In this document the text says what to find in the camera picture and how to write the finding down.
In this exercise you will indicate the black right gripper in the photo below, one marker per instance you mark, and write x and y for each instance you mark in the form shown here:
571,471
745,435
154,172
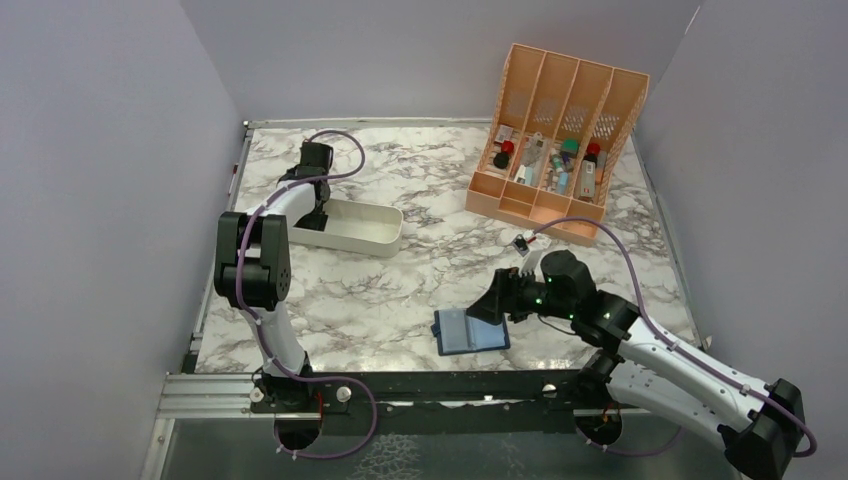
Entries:
491,306

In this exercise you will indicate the black metal base rail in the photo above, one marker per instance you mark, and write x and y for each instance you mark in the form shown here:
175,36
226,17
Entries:
262,395

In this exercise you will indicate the red capped dark bottle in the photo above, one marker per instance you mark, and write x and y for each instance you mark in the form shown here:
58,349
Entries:
586,186

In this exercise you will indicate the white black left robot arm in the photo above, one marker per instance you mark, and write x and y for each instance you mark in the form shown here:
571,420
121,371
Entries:
253,270

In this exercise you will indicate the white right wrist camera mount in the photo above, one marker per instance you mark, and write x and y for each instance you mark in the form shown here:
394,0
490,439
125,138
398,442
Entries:
531,249

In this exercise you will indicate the peach plastic file organizer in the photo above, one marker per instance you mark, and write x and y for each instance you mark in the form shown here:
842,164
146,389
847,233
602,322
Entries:
559,126

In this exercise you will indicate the black bottle red cap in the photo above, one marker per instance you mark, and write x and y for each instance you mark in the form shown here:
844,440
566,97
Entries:
502,158

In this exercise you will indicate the white plastic tray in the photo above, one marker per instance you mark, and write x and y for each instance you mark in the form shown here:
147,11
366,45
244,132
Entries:
355,227

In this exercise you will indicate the grey packaged item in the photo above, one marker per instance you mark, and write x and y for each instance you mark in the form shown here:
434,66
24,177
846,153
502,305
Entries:
531,161

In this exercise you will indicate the blue leather card holder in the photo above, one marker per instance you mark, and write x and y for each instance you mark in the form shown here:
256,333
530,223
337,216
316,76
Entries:
458,333

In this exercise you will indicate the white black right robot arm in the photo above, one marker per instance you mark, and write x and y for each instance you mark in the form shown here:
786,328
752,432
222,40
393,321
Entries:
756,424

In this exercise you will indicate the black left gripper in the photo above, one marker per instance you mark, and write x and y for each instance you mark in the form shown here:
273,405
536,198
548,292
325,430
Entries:
290,170

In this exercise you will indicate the green capped bottle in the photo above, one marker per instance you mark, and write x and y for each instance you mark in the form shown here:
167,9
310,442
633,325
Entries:
561,165

